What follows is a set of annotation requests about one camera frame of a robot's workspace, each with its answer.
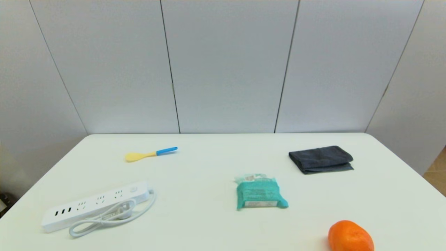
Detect orange fruit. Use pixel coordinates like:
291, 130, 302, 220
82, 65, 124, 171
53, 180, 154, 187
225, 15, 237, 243
328, 220, 375, 251

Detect teal wet wipes pack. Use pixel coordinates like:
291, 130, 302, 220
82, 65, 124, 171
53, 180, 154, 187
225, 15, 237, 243
234, 174, 289, 211

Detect dark grey folded towel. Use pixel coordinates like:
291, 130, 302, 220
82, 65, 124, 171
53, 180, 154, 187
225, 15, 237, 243
289, 145, 354, 175

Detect white power strip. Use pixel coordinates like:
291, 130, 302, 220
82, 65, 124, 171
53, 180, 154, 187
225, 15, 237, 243
41, 181, 151, 233

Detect dark object beside table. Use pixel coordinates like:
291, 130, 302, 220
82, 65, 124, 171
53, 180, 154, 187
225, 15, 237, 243
0, 193, 15, 218

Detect yellow spoon with blue handle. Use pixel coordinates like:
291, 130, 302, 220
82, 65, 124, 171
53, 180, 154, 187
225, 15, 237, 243
125, 147, 178, 162

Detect white power strip cable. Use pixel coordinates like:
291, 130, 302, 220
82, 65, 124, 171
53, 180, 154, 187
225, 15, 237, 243
69, 189, 157, 238

